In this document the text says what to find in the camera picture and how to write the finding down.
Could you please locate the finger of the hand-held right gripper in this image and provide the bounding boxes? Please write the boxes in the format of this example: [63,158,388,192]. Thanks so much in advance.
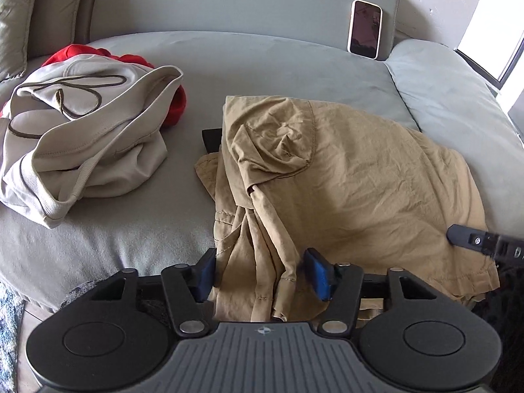
[447,224,498,254]

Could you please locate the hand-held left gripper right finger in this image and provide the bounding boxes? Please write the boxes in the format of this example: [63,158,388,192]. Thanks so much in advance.
[304,248,437,335]

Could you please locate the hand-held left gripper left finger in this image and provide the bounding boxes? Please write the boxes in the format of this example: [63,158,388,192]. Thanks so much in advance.
[88,248,217,336]

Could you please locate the khaki pants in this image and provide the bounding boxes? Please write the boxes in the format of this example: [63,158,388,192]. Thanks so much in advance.
[194,95,501,323]

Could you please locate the beige hoodie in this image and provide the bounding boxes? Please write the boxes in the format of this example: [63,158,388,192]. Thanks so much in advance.
[0,53,185,230]

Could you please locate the small black object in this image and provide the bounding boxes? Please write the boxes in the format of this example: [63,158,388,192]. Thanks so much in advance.
[202,128,222,153]

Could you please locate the blue and white shaggy rug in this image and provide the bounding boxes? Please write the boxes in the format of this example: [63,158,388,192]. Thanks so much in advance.
[0,282,26,393]

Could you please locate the window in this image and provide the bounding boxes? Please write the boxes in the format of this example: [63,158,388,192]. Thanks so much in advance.
[454,0,524,91]

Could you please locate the grey sofa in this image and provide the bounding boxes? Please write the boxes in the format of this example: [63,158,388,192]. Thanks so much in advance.
[0,0,524,316]

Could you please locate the smartphone in white case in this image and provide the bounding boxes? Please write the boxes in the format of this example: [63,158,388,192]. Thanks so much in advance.
[347,0,383,60]

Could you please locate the red garment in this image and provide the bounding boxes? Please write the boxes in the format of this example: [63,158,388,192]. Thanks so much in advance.
[0,44,187,127]

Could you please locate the grey pillow with stitched border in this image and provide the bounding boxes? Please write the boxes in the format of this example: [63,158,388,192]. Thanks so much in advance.
[25,0,91,47]

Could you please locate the large grey pillow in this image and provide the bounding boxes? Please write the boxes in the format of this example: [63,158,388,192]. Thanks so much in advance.
[0,0,45,83]

